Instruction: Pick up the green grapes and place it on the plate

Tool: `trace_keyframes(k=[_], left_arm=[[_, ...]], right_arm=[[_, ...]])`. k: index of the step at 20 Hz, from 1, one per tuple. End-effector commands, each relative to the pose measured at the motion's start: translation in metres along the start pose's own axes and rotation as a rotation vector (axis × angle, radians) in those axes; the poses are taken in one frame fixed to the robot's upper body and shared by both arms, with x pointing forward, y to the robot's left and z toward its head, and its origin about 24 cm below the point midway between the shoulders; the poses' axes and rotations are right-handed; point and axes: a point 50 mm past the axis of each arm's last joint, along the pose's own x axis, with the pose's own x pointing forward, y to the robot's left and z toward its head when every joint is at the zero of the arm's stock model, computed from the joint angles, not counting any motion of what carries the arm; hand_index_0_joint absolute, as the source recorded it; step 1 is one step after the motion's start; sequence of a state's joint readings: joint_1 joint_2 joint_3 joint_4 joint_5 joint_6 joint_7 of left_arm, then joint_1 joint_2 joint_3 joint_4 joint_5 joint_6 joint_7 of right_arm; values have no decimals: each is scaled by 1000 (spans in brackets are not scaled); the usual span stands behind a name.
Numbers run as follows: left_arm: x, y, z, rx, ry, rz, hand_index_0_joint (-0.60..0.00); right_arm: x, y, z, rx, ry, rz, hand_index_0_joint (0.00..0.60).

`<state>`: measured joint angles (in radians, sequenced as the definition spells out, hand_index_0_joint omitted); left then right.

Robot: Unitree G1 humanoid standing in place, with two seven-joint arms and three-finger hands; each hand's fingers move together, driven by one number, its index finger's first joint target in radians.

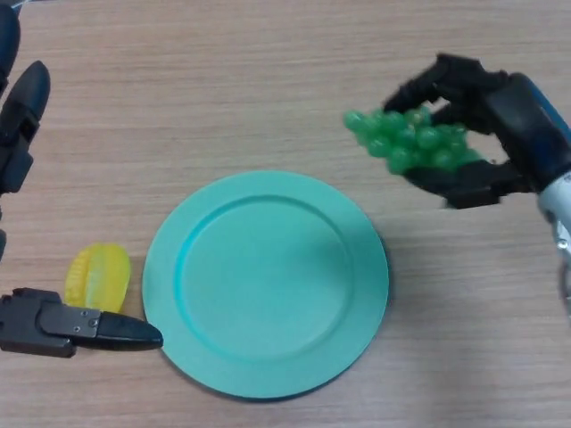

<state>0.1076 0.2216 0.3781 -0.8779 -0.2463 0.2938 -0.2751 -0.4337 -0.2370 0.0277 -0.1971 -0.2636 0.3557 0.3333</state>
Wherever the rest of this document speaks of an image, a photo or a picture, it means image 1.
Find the yellow starfruit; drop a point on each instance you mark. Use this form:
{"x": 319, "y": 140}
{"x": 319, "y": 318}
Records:
{"x": 105, "y": 276}

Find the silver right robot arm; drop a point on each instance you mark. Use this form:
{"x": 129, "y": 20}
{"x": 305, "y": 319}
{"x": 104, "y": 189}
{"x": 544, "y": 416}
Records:
{"x": 557, "y": 205}

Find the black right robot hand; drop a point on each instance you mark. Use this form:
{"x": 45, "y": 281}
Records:
{"x": 517, "y": 120}

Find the green grapes bunch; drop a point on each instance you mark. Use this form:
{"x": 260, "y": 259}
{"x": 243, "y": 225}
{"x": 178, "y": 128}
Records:
{"x": 410, "y": 138}

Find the teal round plate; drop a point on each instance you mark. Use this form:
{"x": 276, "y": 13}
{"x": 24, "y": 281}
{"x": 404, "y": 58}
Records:
{"x": 263, "y": 285}

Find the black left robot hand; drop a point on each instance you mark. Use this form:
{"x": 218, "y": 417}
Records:
{"x": 20, "y": 129}

